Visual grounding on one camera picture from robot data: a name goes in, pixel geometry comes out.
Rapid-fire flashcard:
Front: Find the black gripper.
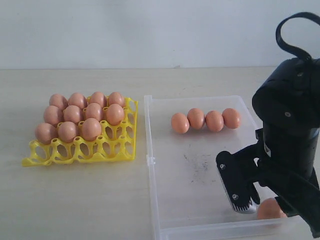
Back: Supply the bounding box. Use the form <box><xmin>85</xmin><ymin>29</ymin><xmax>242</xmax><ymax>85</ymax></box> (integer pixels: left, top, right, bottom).
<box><xmin>260</xmin><ymin>122</ymin><xmax>320</xmax><ymax>238</ymax></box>

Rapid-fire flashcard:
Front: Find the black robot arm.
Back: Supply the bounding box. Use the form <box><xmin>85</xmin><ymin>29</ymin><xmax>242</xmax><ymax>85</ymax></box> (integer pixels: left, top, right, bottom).
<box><xmin>252</xmin><ymin>58</ymin><xmax>320</xmax><ymax>238</ymax></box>

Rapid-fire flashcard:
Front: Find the clear plastic container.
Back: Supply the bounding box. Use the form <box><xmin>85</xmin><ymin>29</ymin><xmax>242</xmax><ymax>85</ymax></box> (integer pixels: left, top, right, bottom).
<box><xmin>144</xmin><ymin>95</ymin><xmax>301</xmax><ymax>240</ymax></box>

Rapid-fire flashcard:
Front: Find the yellow plastic egg tray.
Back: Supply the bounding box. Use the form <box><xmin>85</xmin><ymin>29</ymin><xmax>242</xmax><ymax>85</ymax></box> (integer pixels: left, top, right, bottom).
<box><xmin>21</xmin><ymin>97</ymin><xmax>138</xmax><ymax>167</ymax></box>

